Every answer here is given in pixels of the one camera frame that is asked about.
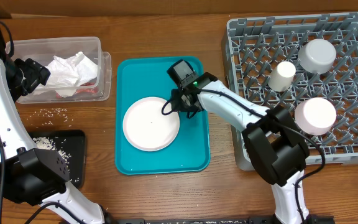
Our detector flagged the white napkin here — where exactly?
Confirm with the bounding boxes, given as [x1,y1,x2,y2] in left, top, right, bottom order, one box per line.
[33,52,98,98]

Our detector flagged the white plate with crumbs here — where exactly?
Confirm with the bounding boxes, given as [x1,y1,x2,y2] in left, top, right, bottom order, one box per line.
[122,96,180,152]

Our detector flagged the red snack wrapper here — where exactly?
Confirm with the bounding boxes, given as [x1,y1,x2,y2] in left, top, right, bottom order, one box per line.
[56,87,99,98]

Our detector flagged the white cup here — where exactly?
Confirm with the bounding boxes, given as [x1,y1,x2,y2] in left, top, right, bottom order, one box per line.
[268,61,296,92]

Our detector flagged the pink small bowl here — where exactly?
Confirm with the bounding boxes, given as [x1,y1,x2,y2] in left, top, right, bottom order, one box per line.
[295,98,337,136]

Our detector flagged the grey bowl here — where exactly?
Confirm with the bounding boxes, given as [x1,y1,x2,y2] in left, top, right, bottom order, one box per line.
[298,39,336,74]

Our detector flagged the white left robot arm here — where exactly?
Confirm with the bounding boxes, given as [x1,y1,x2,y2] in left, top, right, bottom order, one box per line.
[0,21,115,223]

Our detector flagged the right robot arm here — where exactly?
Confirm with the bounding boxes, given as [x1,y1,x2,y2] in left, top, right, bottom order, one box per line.
[167,59,334,223]

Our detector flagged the pile of rice waste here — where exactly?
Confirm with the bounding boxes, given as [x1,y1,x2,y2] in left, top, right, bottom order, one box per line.
[32,137,71,164]

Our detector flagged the scattered rice grains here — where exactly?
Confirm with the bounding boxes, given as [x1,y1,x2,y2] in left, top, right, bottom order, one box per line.
[24,107,74,129]

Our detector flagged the teal plastic tray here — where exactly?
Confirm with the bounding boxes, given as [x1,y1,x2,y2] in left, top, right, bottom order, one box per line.
[115,57,211,175]

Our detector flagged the clear plastic bin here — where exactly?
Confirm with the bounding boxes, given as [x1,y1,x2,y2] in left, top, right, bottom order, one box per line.
[12,37,112,104]

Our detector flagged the cardboard backdrop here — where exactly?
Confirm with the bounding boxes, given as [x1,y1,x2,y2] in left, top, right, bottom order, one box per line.
[0,0,358,18]

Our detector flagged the black tray bin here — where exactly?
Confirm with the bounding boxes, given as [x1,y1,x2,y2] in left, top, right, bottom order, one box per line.
[29,129,86,189]

